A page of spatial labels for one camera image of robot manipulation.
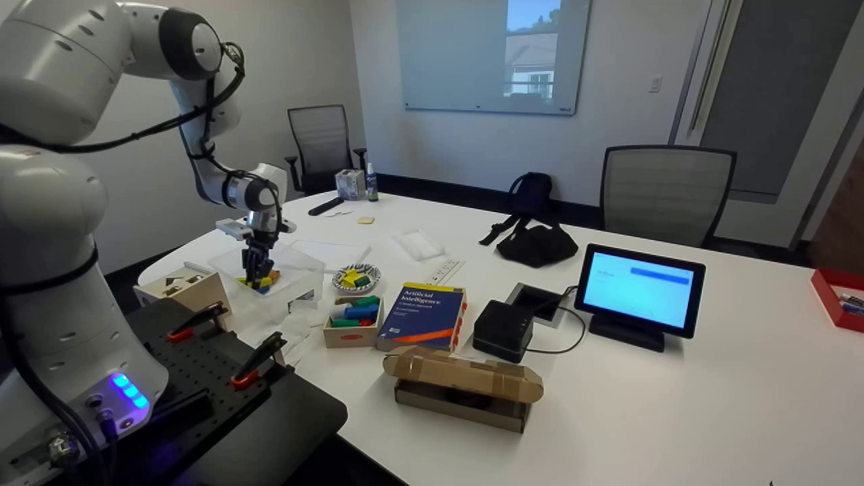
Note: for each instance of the white paper packet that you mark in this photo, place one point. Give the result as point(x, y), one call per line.
point(419, 244)

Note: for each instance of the yellow toy piece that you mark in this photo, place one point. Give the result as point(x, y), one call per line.
point(350, 275)

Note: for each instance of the door with dark glass panel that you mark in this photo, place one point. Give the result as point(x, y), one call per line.
point(784, 97)

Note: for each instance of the clear plastic storage bin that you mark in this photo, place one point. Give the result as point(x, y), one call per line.
point(299, 278)

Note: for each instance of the wall whiteboard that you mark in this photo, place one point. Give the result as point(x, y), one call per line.
point(491, 55)

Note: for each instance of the blue book with orange stripe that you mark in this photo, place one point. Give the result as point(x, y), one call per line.
point(419, 314)

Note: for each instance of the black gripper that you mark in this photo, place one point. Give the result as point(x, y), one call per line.
point(260, 231)

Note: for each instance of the small wooden block tray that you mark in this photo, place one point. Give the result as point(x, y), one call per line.
point(353, 336)

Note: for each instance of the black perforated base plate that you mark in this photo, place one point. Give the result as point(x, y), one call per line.
point(233, 406)

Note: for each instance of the yellow rectangular wooden block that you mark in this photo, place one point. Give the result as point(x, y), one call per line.
point(269, 278)

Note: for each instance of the tan round disc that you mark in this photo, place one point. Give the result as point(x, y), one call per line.
point(365, 219)

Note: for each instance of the black remote control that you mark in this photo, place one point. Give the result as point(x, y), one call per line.
point(329, 206)

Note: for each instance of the black table port box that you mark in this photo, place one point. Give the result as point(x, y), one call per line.
point(539, 302)

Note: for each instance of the long blue wooden block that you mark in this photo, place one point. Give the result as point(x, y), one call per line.
point(353, 317)

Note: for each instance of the black tablet with stand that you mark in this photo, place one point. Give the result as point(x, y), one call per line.
point(639, 287)

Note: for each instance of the small spray bottle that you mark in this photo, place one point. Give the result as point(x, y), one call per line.
point(371, 181)

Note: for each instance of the clear wipes container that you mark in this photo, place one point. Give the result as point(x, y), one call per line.
point(350, 183)

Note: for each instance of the grey mesh armchair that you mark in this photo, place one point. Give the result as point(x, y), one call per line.
point(319, 144)

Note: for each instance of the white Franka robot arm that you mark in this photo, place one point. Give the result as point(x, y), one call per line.
point(56, 62)

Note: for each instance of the green wooden cylinder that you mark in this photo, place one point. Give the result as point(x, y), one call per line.
point(360, 302)

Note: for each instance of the white strip packet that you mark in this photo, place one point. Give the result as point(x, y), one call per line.
point(446, 270)

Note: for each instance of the grey mesh office chair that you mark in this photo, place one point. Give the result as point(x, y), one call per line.
point(665, 192)

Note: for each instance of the black cube device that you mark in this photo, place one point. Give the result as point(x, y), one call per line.
point(503, 329)

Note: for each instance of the red box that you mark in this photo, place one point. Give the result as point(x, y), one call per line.
point(842, 297)

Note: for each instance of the brown cardboard box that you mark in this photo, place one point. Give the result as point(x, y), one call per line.
point(464, 382)

